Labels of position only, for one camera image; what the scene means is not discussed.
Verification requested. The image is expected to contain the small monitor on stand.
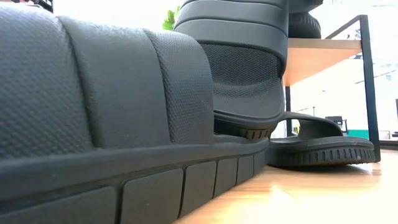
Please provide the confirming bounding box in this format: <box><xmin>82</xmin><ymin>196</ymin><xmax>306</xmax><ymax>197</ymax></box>
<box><xmin>324</xmin><ymin>114</ymin><xmax>348</xmax><ymax>138</ymax></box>

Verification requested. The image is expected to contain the green panel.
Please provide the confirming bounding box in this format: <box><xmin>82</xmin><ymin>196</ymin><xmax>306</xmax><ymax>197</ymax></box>
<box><xmin>346</xmin><ymin>128</ymin><xmax>370</xmax><ymax>140</ymax></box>

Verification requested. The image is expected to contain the wooden shelf with black frame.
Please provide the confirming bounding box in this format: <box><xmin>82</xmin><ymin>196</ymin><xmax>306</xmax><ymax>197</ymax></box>
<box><xmin>281</xmin><ymin>14</ymin><xmax>382</xmax><ymax>163</ymax></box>

